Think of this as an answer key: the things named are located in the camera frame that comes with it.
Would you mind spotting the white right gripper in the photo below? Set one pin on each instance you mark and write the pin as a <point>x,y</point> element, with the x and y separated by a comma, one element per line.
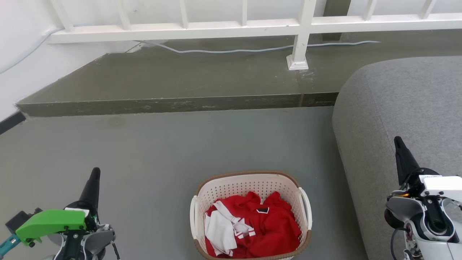
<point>442,186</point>

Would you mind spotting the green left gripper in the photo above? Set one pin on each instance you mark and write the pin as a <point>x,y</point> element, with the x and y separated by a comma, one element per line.
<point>52,222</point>

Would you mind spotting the cream perforated laundry basket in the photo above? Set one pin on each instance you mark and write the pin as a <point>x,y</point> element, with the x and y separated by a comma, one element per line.
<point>249,183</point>

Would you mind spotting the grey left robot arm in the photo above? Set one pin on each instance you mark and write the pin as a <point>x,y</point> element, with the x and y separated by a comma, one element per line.
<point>95,240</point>

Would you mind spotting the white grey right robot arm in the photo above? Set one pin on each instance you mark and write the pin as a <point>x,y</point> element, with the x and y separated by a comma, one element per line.
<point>404,211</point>

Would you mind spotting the grey fabric sofa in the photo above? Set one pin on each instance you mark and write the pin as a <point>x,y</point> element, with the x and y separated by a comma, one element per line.
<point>397,108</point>

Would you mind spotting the black skirting strip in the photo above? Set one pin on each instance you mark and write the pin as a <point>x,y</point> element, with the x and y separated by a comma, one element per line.
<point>11,122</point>

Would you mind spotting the white garment with red trim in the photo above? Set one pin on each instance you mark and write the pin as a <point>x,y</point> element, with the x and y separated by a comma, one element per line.
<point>218,229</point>

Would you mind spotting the red shirt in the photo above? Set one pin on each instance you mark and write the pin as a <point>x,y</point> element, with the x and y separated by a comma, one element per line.
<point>274,227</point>

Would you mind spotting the dark grey pillar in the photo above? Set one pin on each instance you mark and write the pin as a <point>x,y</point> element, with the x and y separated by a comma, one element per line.
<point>339,7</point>

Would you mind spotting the white railing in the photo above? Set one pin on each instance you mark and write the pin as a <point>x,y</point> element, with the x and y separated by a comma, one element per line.
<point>180,29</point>

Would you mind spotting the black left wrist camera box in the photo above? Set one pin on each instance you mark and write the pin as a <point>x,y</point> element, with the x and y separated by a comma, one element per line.
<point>18,219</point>

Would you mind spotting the teal bracket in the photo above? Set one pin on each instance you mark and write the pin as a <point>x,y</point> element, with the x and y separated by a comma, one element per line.
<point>9,245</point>

